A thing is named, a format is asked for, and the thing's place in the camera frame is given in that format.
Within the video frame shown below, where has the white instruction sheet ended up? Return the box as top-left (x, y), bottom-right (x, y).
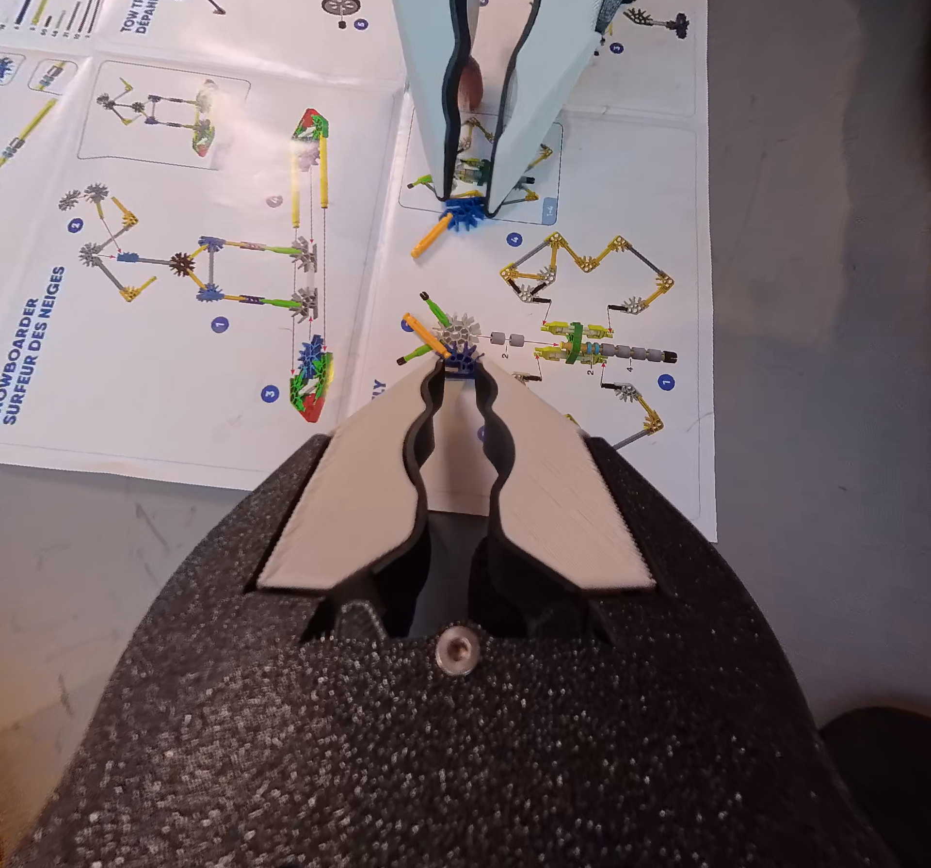
top-left (0, 0), bottom-right (720, 542)

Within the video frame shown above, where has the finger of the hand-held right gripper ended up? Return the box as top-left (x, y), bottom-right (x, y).
top-left (390, 0), bottom-right (488, 207)
top-left (485, 0), bottom-right (634, 217)

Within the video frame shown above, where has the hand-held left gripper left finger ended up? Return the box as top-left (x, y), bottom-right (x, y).
top-left (255, 362), bottom-right (449, 633)

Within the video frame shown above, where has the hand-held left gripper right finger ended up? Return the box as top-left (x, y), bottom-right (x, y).
top-left (469, 362), bottom-right (656, 633)

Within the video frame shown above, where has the dark cloth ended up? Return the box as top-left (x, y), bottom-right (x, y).
top-left (819, 706), bottom-right (931, 868)

